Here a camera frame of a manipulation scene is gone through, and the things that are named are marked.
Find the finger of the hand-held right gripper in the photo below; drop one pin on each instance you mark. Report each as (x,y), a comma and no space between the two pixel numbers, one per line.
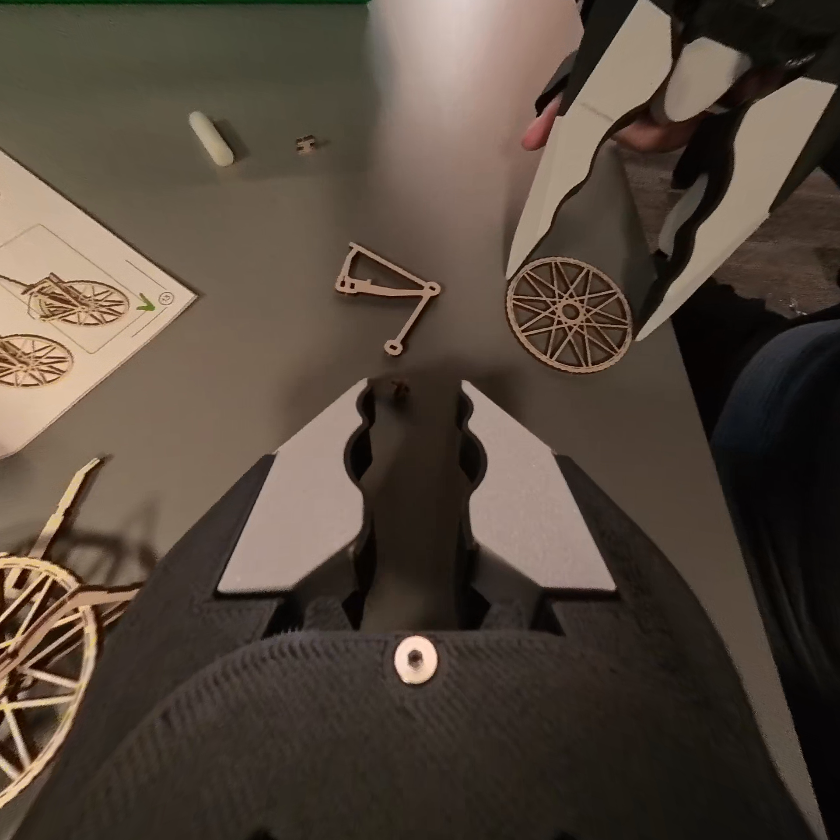
(604,85)
(768,151)

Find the person's leg in jeans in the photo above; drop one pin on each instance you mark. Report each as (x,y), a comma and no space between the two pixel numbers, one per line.
(781,525)

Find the green plastic bin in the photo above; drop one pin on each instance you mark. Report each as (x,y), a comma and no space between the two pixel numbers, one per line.
(197,2)

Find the paper instruction booklet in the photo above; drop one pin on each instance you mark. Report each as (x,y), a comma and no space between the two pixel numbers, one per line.
(79,216)

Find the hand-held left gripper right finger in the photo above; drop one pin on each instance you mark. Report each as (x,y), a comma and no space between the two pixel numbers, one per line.
(538,525)

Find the wooden bicycle model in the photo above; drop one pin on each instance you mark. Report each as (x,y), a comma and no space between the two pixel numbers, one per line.
(92,656)

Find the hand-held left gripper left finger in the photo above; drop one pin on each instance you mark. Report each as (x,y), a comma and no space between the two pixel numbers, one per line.
(289,525)

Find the person's right hand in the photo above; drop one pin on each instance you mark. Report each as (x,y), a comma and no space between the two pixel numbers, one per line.
(541,131)

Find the wooden spoked wheel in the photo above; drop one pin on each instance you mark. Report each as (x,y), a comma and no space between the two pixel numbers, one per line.
(569,313)

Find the wooden triangular frame part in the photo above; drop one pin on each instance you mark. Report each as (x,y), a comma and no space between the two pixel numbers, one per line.
(351,285)

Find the small notched wooden piece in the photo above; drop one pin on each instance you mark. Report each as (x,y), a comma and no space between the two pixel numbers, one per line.
(305,144)

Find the white wax stick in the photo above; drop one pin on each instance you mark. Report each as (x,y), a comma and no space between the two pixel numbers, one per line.
(211,138)

